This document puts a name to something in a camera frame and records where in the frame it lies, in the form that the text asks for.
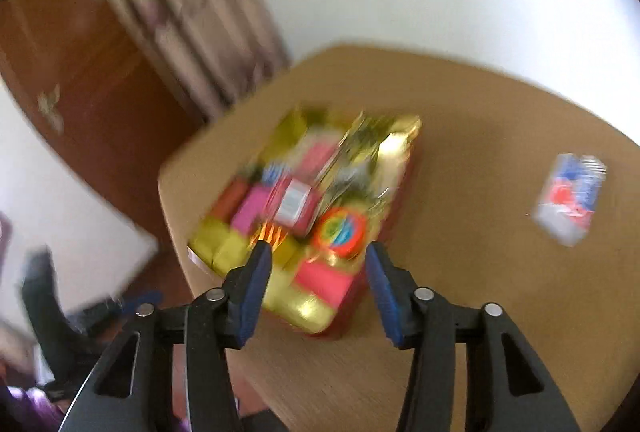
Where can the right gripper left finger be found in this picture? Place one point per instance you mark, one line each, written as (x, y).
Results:
(130, 387)

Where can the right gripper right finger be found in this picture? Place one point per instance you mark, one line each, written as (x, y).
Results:
(508, 388)

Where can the pink rectangular block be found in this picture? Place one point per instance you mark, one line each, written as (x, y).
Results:
(250, 209)

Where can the red white small carton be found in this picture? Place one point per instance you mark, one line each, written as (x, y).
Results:
(293, 204)

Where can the clear playing card box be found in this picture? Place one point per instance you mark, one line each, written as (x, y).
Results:
(568, 200)

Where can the yellow red striped block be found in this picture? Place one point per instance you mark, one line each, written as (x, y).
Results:
(282, 243)

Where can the blue patterned small pouch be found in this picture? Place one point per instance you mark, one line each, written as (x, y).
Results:
(273, 172)

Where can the clear box red insert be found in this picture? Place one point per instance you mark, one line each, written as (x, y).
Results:
(316, 155)

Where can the red gold metal tin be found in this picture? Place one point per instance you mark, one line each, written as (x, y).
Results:
(324, 185)

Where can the brown wooden door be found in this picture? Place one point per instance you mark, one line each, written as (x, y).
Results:
(95, 97)

